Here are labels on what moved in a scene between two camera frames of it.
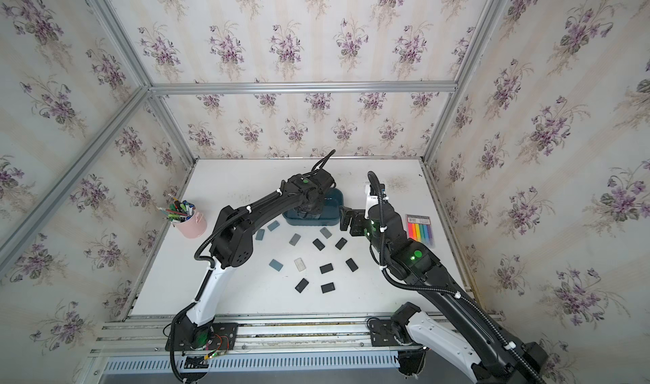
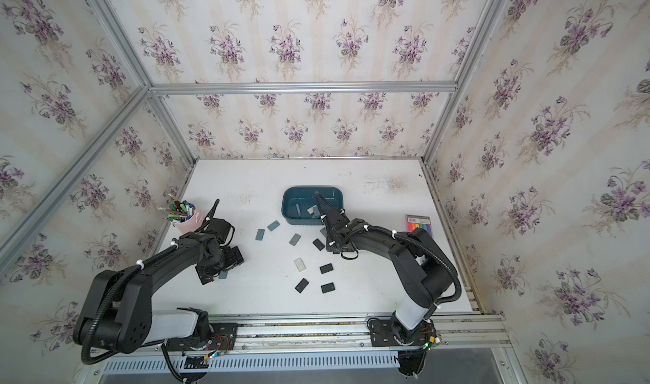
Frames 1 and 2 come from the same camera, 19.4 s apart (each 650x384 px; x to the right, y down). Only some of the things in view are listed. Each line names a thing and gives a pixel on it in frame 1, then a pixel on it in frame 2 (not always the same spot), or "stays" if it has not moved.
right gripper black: x=360 y=219 → x=328 y=242
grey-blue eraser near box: x=273 y=225 stays
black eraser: x=327 y=288 stays
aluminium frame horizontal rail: x=301 y=87 stays
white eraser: x=300 y=264 stays
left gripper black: x=320 y=209 → x=234 y=258
